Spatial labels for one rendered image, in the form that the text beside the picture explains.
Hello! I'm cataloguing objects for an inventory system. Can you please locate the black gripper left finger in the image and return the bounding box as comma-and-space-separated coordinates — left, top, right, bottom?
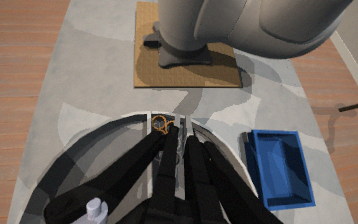
43, 113, 180, 224

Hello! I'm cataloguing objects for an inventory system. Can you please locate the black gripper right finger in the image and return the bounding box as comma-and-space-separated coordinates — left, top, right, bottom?
182, 115, 284, 224

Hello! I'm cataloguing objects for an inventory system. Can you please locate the blue crate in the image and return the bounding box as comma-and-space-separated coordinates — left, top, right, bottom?
242, 129, 316, 211

